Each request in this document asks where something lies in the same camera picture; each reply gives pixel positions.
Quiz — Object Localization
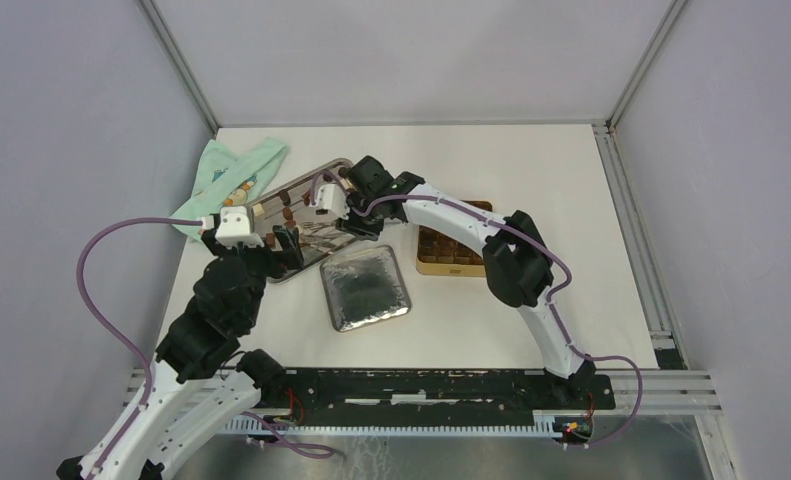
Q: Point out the gold chocolate box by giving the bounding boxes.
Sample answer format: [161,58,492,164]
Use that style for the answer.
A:
[415,226,485,278]

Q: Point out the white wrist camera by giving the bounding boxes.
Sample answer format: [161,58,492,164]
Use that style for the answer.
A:
[310,183,350,219]
[201,206,265,249]

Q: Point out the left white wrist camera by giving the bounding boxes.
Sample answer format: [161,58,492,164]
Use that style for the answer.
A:
[201,206,265,249]

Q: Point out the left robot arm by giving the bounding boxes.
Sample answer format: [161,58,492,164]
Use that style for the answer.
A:
[56,216,304,479]

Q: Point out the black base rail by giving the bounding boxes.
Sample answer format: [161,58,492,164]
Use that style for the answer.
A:
[256,368,616,428]

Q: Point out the steel tray with rack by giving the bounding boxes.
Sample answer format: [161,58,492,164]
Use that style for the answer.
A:
[248,158,358,284]

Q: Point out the metal serving tongs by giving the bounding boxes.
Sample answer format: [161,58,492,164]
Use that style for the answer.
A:
[299,222,354,252]

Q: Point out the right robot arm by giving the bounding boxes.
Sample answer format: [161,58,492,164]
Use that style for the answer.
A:
[311,156,596,408]

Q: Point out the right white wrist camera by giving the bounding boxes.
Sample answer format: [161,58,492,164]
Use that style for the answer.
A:
[310,183,350,219]

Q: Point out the small square steel tray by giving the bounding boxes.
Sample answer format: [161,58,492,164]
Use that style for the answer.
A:
[320,245,412,333]

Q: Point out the white slotted cable duct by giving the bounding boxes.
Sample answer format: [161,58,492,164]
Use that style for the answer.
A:
[235,411,557,439]

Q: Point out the green printed cloth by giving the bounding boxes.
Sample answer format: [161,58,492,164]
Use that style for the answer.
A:
[172,137,289,220]

